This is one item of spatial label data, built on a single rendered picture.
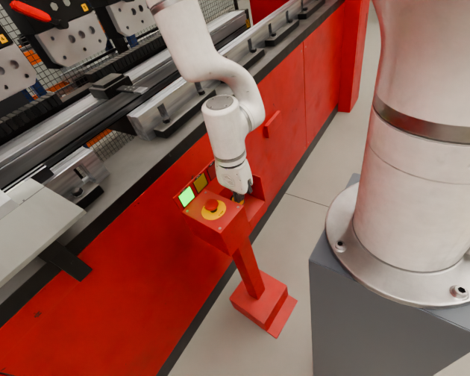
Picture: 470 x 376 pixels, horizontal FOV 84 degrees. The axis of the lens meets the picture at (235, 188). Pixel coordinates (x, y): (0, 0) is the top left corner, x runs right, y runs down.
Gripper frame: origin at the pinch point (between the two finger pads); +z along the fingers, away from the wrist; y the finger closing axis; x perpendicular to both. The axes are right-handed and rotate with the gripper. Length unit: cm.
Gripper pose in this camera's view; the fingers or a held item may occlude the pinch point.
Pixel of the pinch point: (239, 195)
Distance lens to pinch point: 79.8
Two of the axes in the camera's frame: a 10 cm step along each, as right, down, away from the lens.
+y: 7.9, 3.7, -4.9
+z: 1.5, 6.6, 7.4
